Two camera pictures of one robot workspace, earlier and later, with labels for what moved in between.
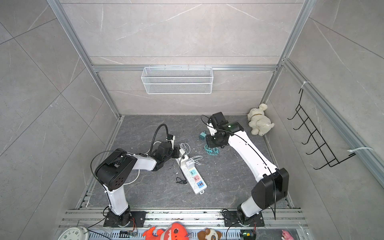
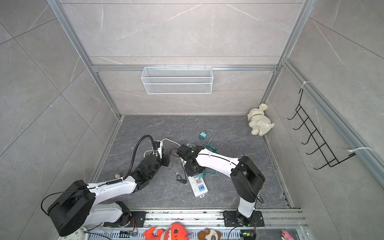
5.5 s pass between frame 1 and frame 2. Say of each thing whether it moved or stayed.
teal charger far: stayed
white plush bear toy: stayed
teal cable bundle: moved
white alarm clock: stayed
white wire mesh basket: stayed
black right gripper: moved
